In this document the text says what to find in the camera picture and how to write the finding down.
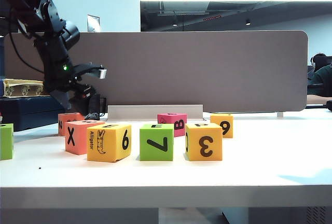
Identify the dark blue box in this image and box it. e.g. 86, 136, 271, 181
0, 96, 66, 133

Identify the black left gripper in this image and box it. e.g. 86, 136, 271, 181
43, 62, 104, 120

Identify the orange block 2 Queen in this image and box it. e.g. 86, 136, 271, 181
58, 113, 86, 136

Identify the orange block X F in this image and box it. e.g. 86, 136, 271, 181
65, 120, 106, 156

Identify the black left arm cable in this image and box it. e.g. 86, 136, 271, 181
7, 1, 46, 74

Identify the yellow block 3 and T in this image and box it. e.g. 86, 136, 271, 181
185, 123, 223, 162

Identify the yellow block with 9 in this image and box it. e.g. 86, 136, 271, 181
210, 114, 234, 139

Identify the yellow block 6 Alligator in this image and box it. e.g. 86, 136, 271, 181
87, 123, 132, 162

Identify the brown desk partition panel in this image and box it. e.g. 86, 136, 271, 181
4, 30, 309, 114

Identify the gold patterned box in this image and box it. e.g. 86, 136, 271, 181
3, 79, 50, 97

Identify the pink block with B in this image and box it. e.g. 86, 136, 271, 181
157, 113, 188, 138

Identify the silver wall plate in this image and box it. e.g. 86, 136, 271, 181
87, 15, 101, 34

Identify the green foam block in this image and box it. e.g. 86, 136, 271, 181
0, 123, 14, 161

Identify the black mug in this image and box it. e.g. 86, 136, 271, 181
89, 94, 108, 120

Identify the person in dark green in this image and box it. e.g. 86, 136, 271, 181
308, 52, 332, 105

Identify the green block 7 Nest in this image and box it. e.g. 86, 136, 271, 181
139, 124, 174, 162

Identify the black office chair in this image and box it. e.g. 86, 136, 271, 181
313, 55, 332, 74

